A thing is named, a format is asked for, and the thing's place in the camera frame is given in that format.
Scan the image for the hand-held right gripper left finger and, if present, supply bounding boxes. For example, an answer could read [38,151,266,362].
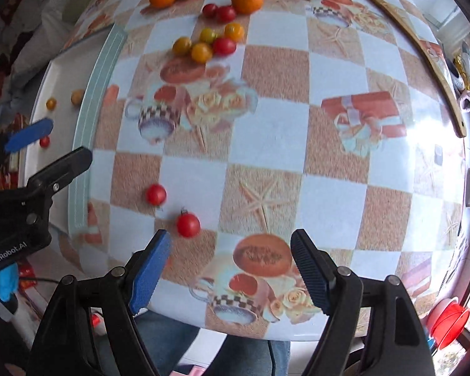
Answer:
[25,229,172,376]

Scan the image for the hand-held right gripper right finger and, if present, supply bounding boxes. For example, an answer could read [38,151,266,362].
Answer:
[290,229,437,376]

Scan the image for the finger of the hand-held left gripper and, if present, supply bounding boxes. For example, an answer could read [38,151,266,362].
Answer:
[25,146,94,204]
[0,117,55,183]

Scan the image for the white tray with green rim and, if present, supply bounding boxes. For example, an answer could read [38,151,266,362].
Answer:
[21,27,128,240]

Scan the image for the person's left hand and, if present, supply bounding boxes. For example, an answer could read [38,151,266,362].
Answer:
[0,262,20,322]

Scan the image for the person's legs in jeans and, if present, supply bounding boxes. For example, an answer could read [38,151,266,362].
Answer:
[131,309,292,376]

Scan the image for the red plastic basin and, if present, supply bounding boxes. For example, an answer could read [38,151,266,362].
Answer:
[425,297,470,351]

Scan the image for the checkered printed tablecloth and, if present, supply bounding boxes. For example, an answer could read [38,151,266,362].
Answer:
[59,0,470,341]

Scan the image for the orange cherry tomato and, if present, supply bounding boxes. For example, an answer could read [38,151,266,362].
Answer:
[191,42,214,64]
[224,22,245,40]
[172,37,192,56]

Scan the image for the large orange mandarin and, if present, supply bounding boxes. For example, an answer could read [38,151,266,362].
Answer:
[231,0,264,15]

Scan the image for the curved wooden slat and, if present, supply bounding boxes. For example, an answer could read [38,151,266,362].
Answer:
[354,0,467,138]

